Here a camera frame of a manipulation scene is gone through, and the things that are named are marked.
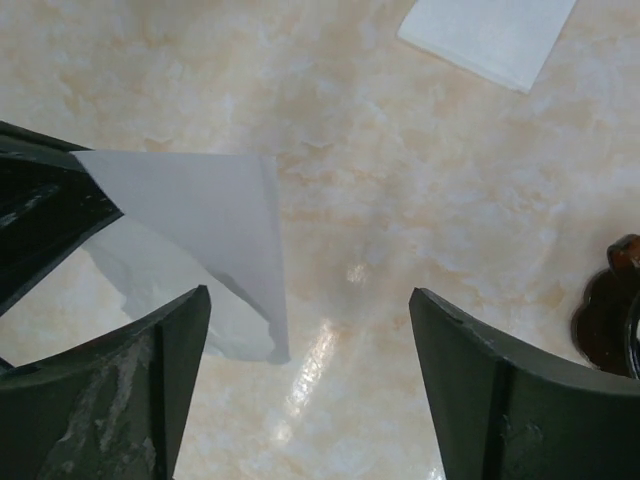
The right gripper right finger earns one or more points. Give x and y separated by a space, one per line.
504 409

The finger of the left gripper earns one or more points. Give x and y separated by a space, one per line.
50 205

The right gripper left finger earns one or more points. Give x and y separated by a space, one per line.
114 407

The brown coffee dripper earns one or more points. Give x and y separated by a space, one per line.
605 326

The white paper coffee filters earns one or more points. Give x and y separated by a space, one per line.
504 41

